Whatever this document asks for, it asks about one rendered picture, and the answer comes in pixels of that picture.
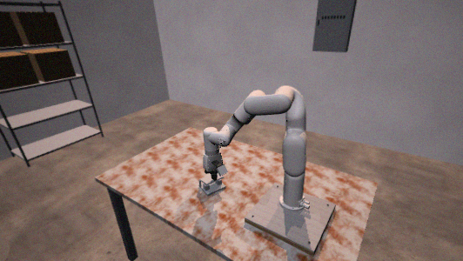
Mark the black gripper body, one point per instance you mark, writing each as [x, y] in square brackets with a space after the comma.
[208, 159]

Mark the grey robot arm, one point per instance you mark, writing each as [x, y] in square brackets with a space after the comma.
[285, 99]

